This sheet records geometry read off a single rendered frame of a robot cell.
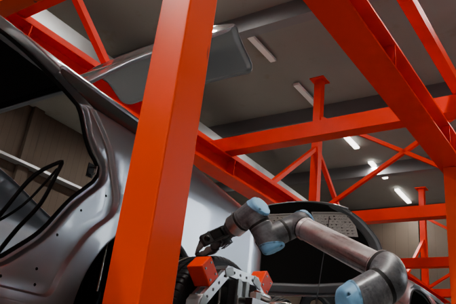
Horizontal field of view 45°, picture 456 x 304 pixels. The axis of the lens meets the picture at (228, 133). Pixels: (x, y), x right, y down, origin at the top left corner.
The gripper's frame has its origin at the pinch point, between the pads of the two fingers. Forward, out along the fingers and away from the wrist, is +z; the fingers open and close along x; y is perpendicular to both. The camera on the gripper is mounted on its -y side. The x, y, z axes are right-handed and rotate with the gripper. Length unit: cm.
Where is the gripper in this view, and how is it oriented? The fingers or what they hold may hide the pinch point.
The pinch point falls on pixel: (196, 254)
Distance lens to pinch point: 232.3
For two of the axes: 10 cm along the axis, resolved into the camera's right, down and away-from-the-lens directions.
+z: -6.8, 6.1, 4.2
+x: -4.7, -7.9, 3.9
